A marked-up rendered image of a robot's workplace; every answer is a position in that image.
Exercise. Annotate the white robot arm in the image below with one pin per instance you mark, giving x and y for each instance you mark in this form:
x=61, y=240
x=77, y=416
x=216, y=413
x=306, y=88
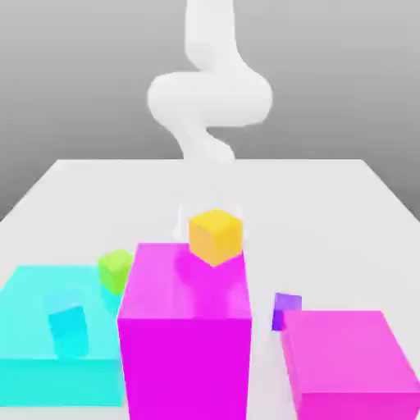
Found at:
x=210, y=98

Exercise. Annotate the small orange cube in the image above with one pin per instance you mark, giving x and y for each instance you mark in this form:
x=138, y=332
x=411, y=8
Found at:
x=215, y=238

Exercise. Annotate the small green cube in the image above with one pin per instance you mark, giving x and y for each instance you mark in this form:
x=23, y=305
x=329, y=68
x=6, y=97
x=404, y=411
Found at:
x=114, y=270

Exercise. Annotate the small purple cube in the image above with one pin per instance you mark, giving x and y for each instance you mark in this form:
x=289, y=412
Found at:
x=284, y=306

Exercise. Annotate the small cyan cube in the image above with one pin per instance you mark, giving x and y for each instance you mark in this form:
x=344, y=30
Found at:
x=69, y=331

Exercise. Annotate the large magenta box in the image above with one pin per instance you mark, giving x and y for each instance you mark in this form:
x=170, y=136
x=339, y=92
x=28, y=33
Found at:
x=183, y=344

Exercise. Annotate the large pink box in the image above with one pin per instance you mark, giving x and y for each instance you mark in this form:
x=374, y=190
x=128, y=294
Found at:
x=351, y=361

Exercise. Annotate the large cyan box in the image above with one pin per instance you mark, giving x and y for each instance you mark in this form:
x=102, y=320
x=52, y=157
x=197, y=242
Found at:
x=39, y=344

